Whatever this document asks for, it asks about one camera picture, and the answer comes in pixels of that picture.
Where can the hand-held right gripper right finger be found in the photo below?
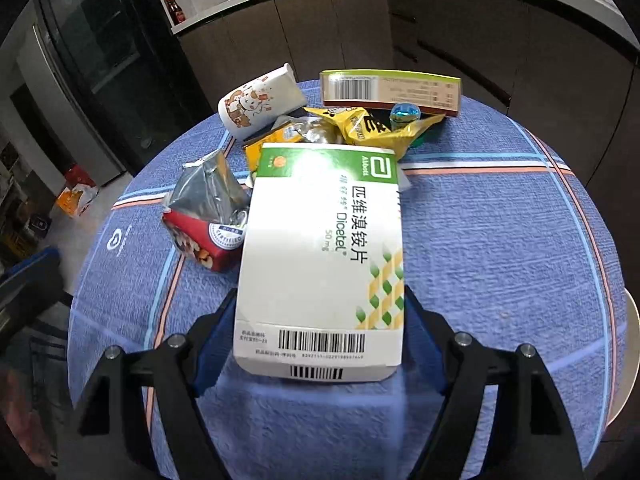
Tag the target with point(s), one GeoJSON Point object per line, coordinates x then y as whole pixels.
{"type": "Point", "coordinates": [425, 355]}

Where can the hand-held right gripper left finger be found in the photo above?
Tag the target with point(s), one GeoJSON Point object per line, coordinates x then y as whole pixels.
{"type": "Point", "coordinates": [215, 355]}

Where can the white medicine box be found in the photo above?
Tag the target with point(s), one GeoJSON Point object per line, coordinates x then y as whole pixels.
{"type": "Point", "coordinates": [310, 260]}

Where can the yellow snack bag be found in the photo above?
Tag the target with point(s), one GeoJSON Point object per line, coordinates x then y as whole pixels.
{"type": "Point", "coordinates": [370, 130]}

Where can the blue checked tablecloth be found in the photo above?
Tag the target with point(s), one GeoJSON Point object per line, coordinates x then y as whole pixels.
{"type": "Point", "coordinates": [500, 235]}

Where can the orange plastic bag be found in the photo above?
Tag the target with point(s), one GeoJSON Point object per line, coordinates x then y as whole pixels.
{"type": "Point", "coordinates": [75, 201]}

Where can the orange snack packet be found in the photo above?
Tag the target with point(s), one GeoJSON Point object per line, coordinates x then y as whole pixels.
{"type": "Point", "coordinates": [272, 142]}

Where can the crumpled silver wrapper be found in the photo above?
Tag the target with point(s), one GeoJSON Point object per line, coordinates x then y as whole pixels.
{"type": "Point", "coordinates": [320, 132]}

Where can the cartoon print paper cup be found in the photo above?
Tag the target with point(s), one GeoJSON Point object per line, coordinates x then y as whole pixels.
{"type": "Point", "coordinates": [260, 100]}

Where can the black glass cabinet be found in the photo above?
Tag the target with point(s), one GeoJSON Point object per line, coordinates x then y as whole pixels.
{"type": "Point", "coordinates": [125, 60]}

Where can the brown kitchen cabinets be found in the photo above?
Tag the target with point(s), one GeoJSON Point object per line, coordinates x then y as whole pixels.
{"type": "Point", "coordinates": [350, 30]}

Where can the red sauce bottles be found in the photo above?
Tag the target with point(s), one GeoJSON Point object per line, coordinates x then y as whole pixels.
{"type": "Point", "coordinates": [176, 12]}

